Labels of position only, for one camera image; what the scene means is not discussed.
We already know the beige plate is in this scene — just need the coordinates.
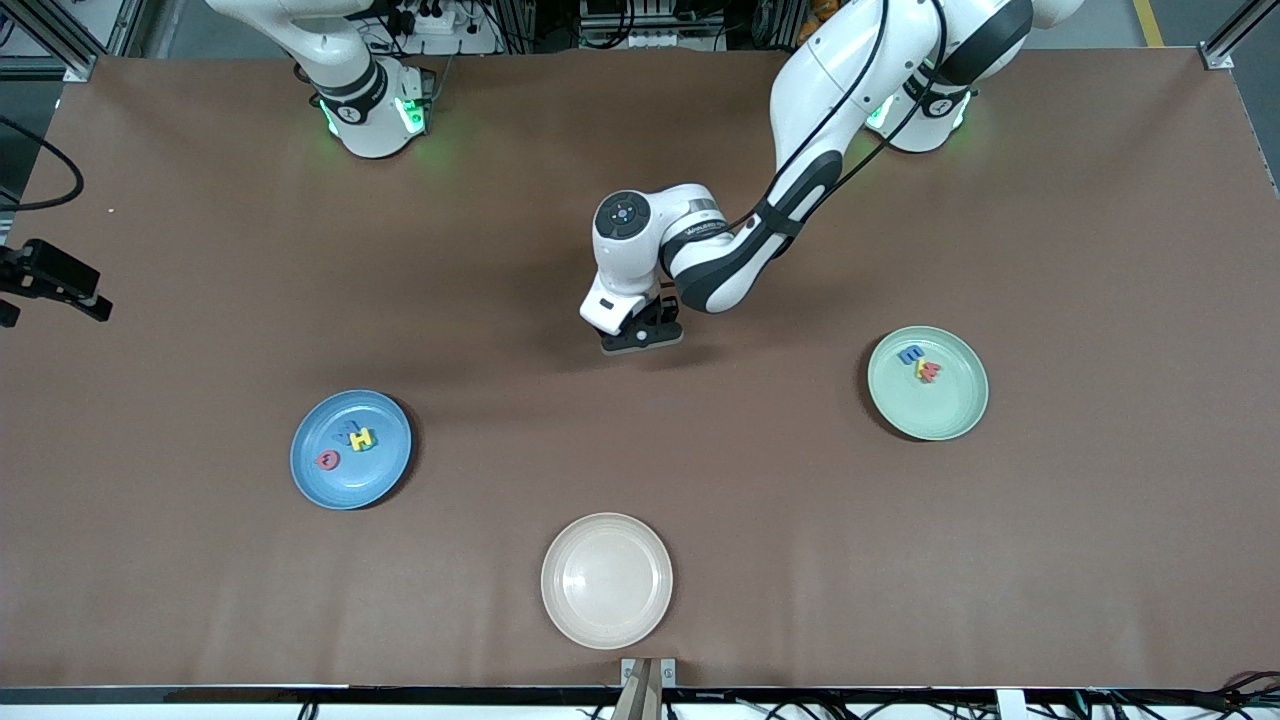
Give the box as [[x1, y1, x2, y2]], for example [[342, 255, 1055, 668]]
[[541, 512, 674, 651]]

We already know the green plate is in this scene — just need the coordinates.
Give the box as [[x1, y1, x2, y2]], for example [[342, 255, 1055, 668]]
[[867, 325, 990, 442]]

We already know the blue plate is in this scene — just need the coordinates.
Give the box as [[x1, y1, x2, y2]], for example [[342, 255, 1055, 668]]
[[290, 389, 413, 511]]

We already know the white power strip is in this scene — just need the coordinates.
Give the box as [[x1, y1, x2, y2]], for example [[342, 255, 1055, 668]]
[[583, 28, 723, 51], [400, 0, 496, 56]]

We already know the brown table cover sheet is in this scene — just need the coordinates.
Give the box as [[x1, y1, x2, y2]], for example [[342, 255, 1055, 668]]
[[0, 48, 1280, 691]]

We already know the orange snack packets pile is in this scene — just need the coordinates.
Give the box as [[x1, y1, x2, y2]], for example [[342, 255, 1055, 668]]
[[797, 0, 841, 46]]

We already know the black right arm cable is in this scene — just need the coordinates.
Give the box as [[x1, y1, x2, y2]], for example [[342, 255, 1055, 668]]
[[0, 113, 86, 213]]

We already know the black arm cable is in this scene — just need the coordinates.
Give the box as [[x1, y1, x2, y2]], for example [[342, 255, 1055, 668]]
[[0, 113, 86, 213], [730, 0, 951, 231]]

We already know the aluminium frame post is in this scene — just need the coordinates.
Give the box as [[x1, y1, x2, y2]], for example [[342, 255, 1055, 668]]
[[0, 0, 136, 83], [1200, 0, 1280, 71]]

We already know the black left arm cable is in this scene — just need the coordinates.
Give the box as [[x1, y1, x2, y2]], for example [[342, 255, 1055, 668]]
[[730, 0, 951, 231]]

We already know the black cable bundle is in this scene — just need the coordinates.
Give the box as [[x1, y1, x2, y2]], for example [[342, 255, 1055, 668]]
[[1090, 670, 1280, 720]]

